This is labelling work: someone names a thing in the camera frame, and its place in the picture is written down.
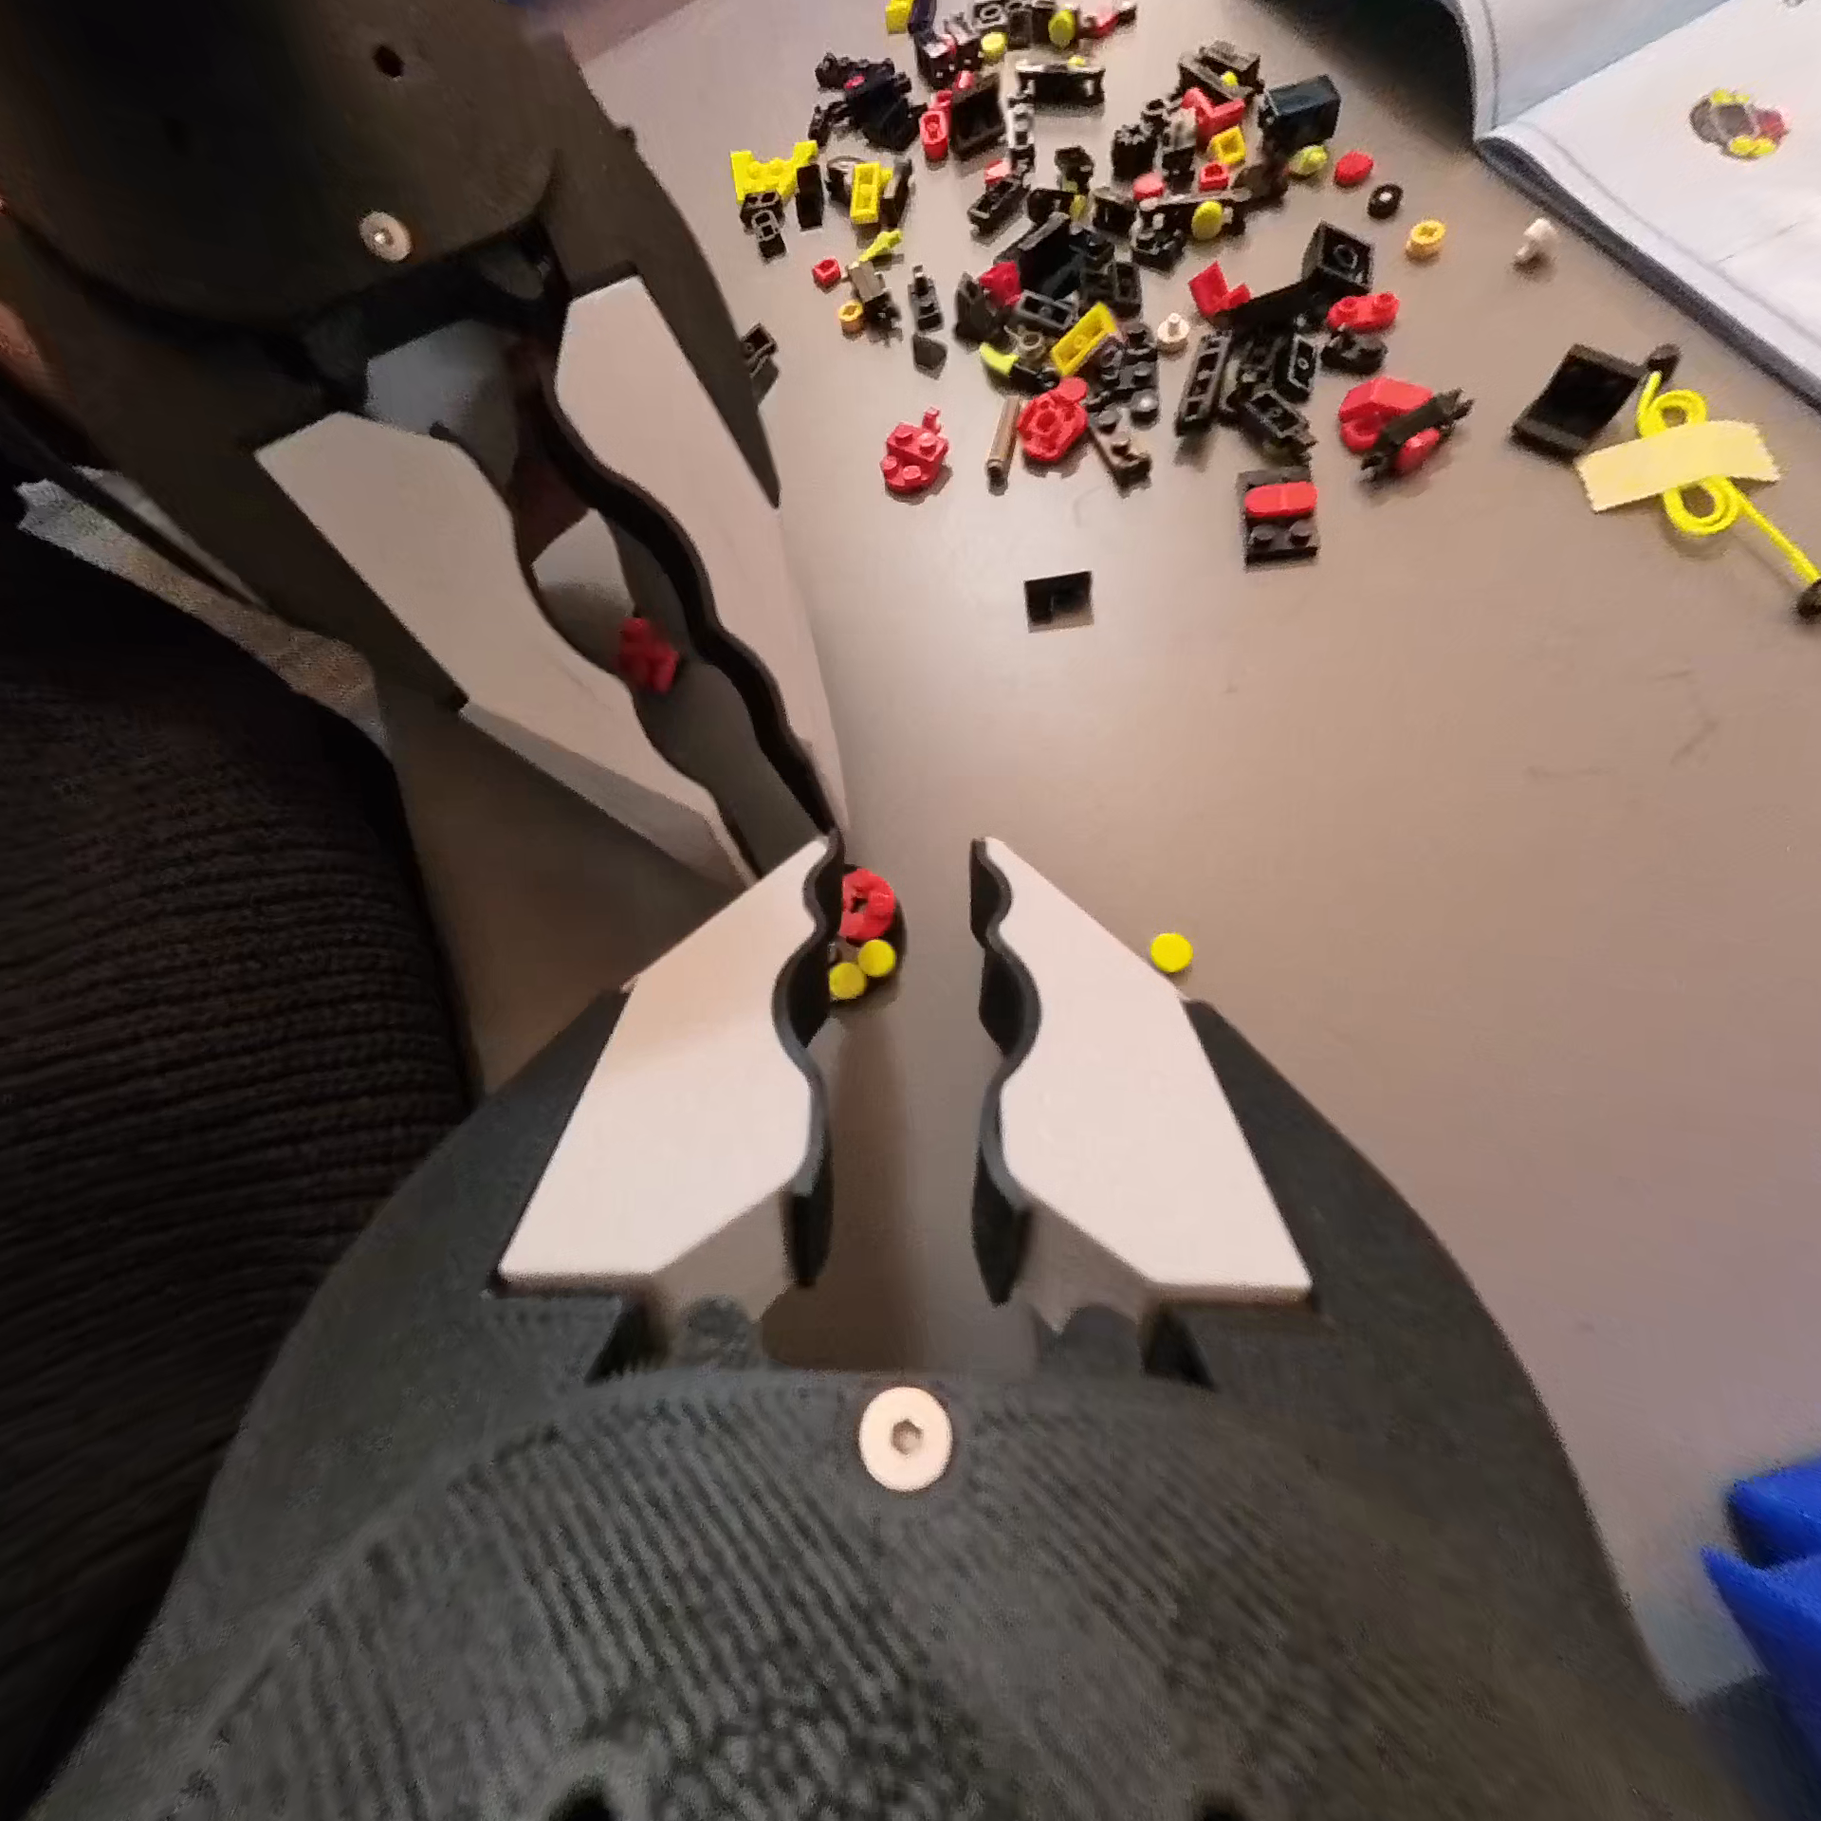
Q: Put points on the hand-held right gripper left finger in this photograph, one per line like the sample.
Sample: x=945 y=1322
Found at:
x=668 y=1139

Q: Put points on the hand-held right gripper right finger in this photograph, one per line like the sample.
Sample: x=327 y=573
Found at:
x=1138 y=1139

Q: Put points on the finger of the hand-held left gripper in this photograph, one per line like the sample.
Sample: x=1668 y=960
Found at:
x=697 y=455
x=441 y=569

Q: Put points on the yellow round lego stud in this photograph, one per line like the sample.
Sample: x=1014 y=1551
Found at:
x=1170 y=949

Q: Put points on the round black lego plate assembly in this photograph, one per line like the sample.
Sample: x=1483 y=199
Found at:
x=866 y=905

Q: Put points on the red black lego strip assembly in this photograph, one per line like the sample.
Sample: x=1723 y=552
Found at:
x=646 y=655

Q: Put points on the red lego plate with pin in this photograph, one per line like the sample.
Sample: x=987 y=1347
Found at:
x=916 y=455

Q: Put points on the tan lego axle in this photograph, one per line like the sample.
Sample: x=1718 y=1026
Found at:
x=1005 y=441

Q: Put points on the red round lego plate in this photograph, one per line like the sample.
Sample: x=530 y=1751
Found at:
x=1051 y=419

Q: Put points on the pile of lego pieces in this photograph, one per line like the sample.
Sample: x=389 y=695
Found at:
x=1083 y=256

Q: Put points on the black lego plate red tile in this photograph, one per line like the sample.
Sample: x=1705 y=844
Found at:
x=1280 y=519

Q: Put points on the red black lego clip piece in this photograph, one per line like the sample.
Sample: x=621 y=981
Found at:
x=1388 y=411

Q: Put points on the black lego slope piece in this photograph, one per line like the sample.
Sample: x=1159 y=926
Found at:
x=1578 y=400

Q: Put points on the small white lego piece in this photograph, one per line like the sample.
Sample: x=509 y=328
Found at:
x=1533 y=240

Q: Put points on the lego instruction booklet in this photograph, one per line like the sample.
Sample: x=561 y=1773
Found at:
x=1634 y=142

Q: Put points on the person's black knit sweater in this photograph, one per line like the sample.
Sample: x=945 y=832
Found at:
x=172 y=1066

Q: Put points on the blue storage bin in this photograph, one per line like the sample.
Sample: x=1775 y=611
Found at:
x=1772 y=1579

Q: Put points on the beige tape strip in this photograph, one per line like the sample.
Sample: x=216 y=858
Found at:
x=1634 y=469

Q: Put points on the small black lego bracket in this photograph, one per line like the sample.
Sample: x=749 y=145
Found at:
x=1060 y=604

